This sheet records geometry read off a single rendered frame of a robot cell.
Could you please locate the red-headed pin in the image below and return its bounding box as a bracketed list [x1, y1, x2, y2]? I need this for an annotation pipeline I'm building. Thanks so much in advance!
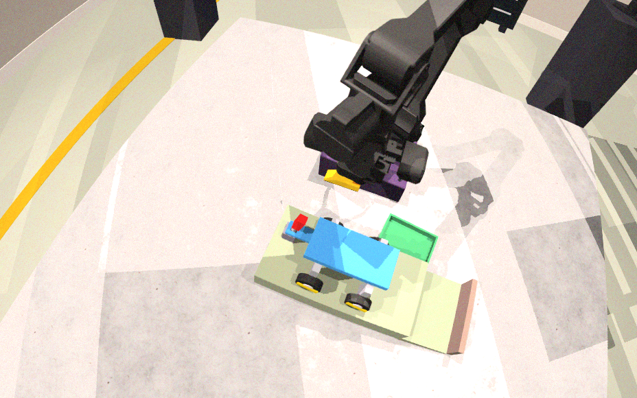
[290, 214, 308, 232]

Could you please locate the light blue wheeled trolley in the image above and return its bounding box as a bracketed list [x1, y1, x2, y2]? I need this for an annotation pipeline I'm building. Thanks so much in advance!
[285, 217, 400, 312]

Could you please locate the pale yellow ramp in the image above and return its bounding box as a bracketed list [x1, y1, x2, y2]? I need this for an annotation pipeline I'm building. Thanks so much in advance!
[254, 204, 478, 355]

